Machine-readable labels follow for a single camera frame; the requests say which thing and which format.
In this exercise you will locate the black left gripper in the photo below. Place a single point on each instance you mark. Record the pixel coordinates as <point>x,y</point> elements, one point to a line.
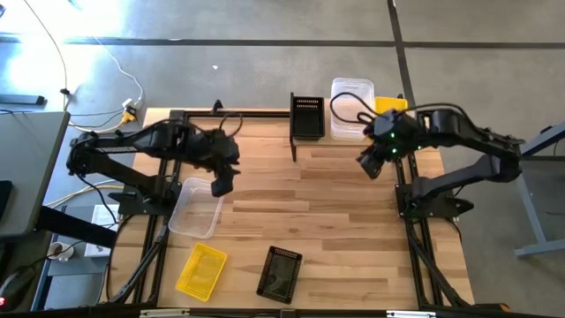
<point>223,154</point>

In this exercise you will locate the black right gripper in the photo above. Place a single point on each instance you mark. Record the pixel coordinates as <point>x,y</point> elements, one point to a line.
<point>395,139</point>

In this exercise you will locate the yellow slotted plastic basket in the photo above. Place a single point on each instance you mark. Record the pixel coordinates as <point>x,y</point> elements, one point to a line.
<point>390,105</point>
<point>201,271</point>

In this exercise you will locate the black slotted plastic basket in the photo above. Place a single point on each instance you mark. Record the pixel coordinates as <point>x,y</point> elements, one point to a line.
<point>307,121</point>
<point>279,274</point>

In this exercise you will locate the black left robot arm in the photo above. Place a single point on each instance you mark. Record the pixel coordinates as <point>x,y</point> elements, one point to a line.
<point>132,141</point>

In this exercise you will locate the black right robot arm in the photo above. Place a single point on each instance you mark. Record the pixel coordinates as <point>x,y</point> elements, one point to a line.
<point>463,128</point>

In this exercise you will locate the white power plug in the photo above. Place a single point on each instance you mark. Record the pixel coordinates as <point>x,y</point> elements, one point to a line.
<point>130,104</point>

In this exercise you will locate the white box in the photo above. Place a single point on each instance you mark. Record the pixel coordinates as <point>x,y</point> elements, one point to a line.
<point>103,218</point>

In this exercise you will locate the black desk support beam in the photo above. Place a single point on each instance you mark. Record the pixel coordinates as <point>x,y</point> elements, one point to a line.
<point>75,227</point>

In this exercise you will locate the white cup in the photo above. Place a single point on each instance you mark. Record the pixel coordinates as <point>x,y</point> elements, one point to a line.
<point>56,249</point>

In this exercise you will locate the grey desk top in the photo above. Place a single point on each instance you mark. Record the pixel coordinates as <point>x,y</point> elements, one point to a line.
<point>26,168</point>

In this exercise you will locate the black flat bar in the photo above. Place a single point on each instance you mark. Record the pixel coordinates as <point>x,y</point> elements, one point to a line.
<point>22,100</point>

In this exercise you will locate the black computer mouse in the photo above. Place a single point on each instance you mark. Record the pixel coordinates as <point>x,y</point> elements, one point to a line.
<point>15,287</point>

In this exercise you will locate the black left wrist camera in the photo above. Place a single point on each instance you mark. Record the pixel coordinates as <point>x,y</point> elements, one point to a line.
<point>226,140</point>

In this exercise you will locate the silver metal bracket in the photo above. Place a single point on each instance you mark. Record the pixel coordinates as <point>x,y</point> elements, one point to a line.
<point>163,313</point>
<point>412,314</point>

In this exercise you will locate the black table-level camera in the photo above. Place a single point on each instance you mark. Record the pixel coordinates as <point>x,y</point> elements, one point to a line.
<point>287,314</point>

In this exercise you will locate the grey-blue table frame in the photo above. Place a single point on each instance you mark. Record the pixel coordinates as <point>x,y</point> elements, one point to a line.
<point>532,212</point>

